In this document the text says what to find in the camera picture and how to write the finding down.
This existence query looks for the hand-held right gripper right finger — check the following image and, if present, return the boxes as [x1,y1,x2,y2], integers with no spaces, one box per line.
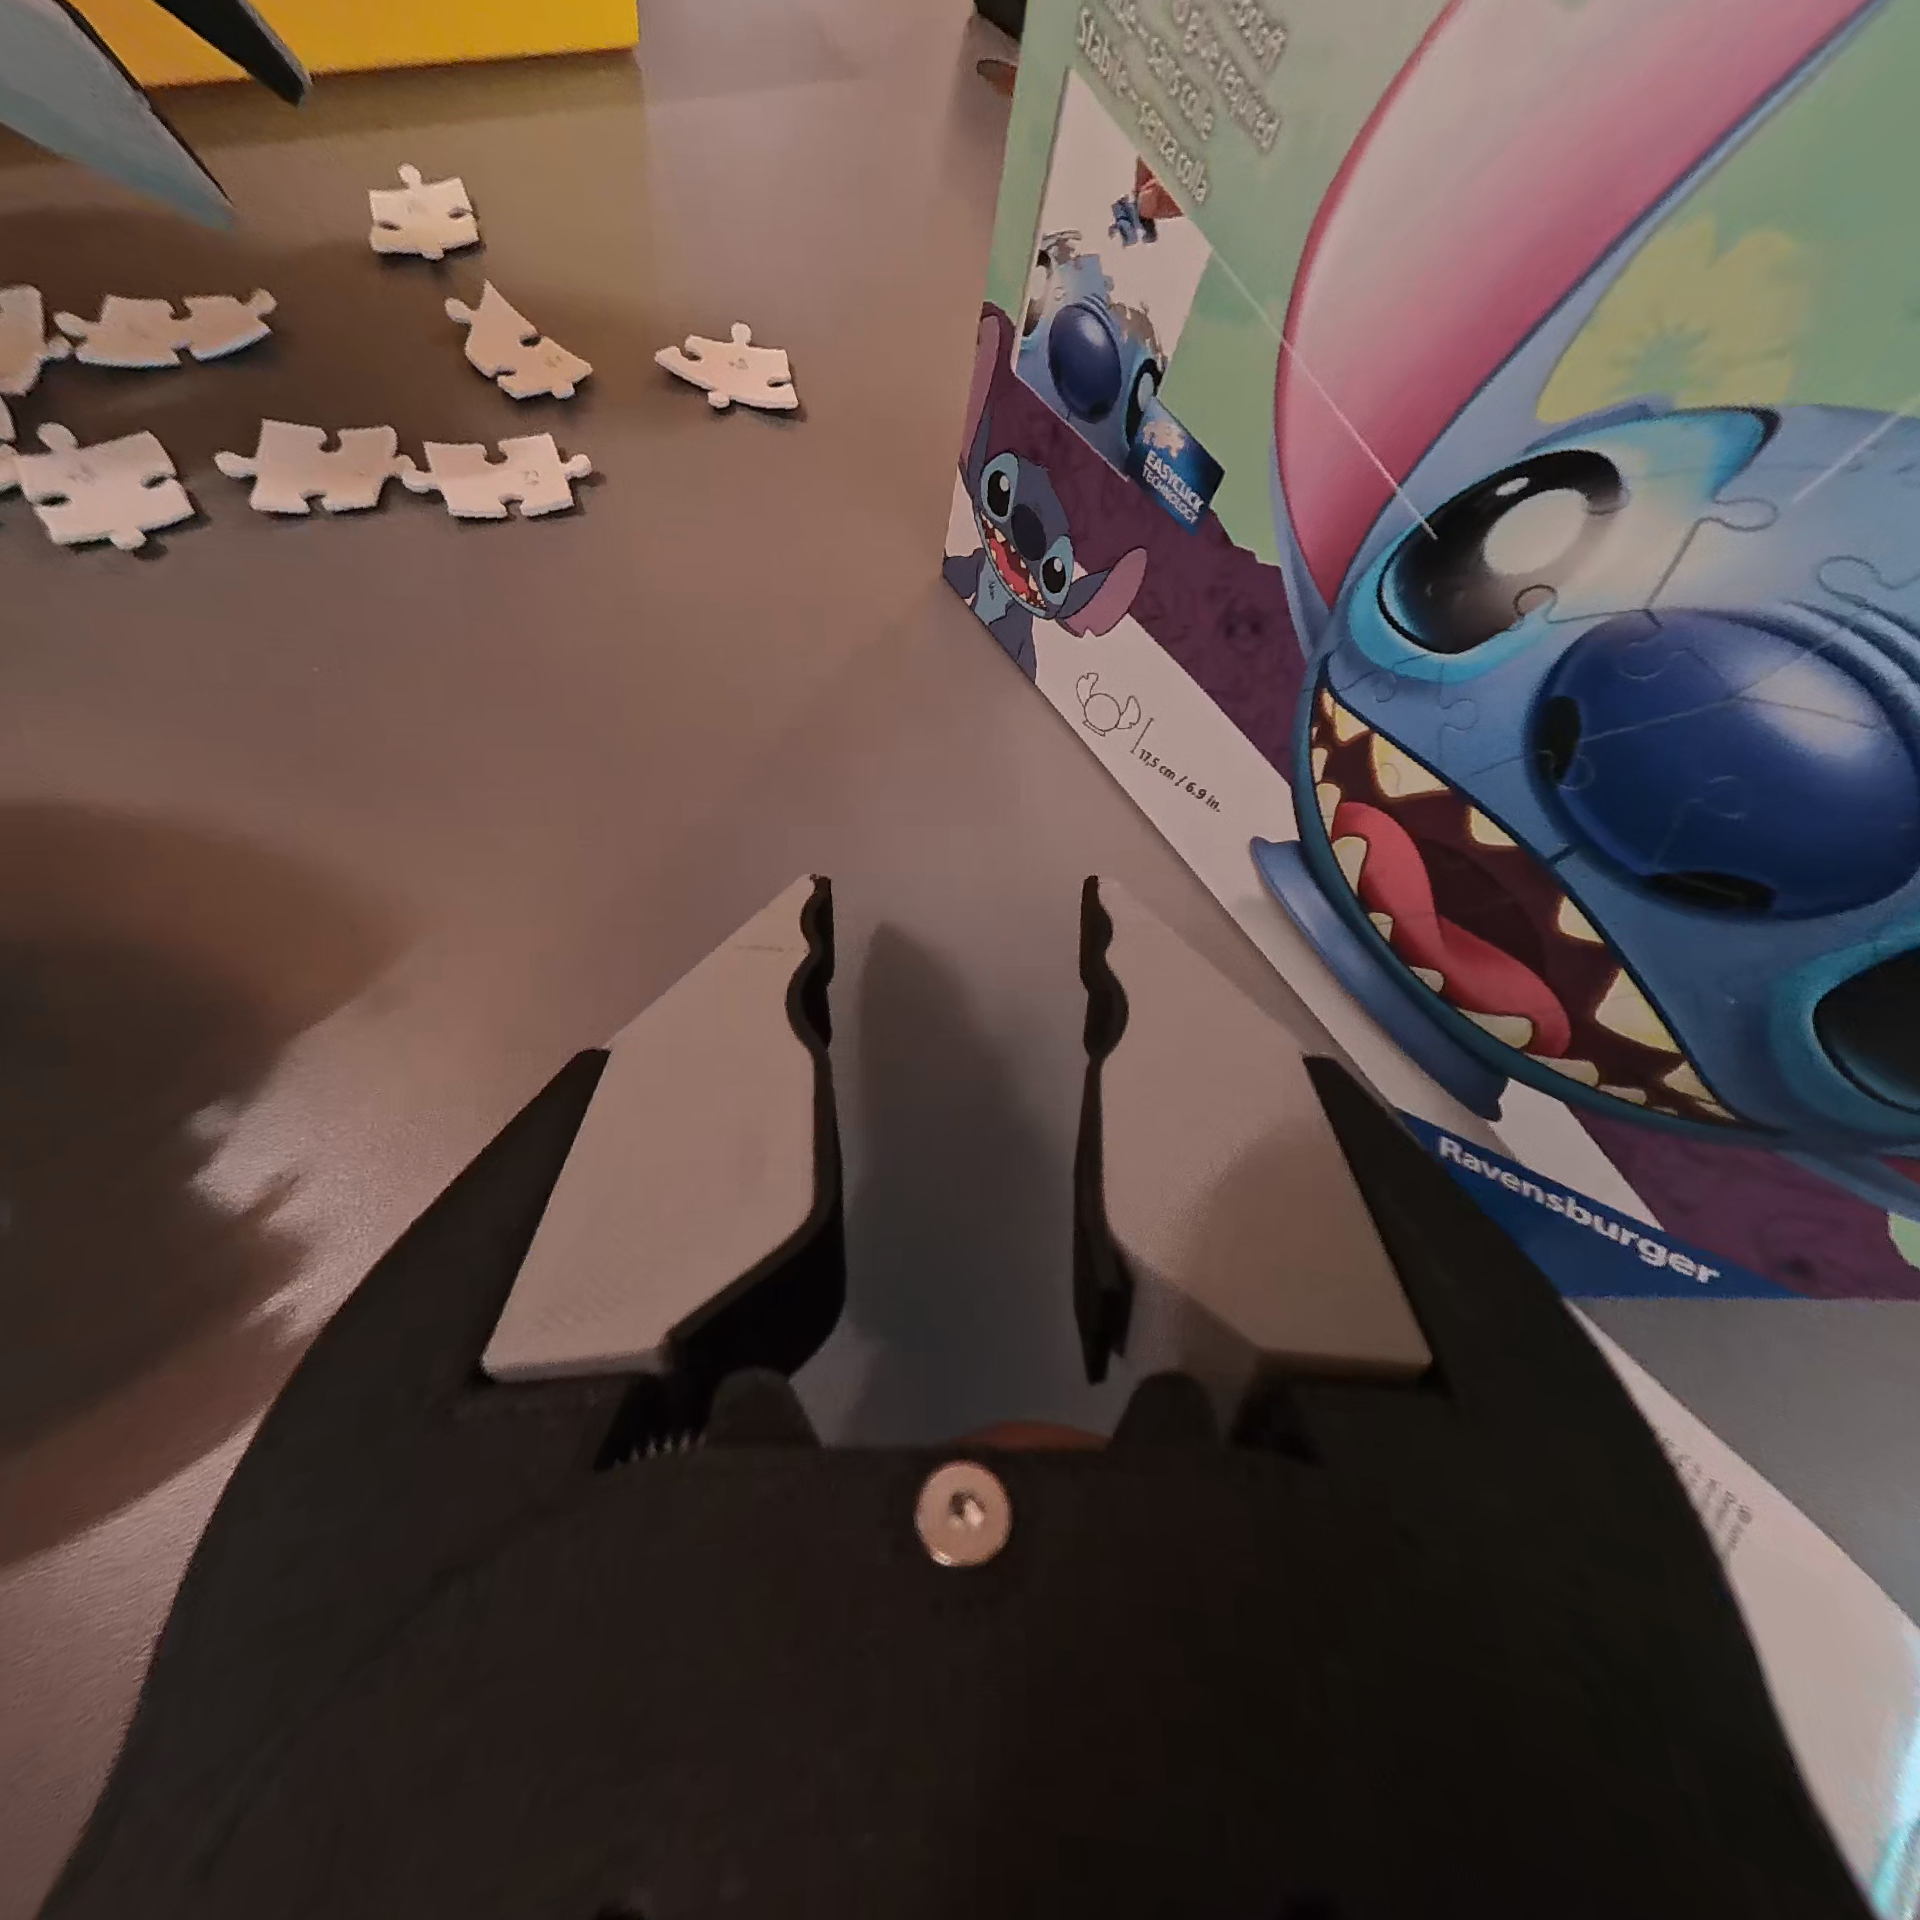
[1071,874,1437,1390]

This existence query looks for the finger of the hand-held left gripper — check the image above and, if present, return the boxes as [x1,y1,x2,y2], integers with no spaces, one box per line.
[0,0,239,231]

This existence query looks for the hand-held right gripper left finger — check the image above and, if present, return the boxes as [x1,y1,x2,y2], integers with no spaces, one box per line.
[481,874,852,1390]

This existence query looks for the white puzzle pieces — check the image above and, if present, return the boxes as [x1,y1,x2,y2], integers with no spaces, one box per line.
[0,162,801,551]

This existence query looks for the cartoon printed puzzle box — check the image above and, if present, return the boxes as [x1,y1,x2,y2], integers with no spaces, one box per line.
[941,0,1920,1305]

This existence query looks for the yellow plastic bin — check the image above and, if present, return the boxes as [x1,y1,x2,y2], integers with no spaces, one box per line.
[142,0,641,89]

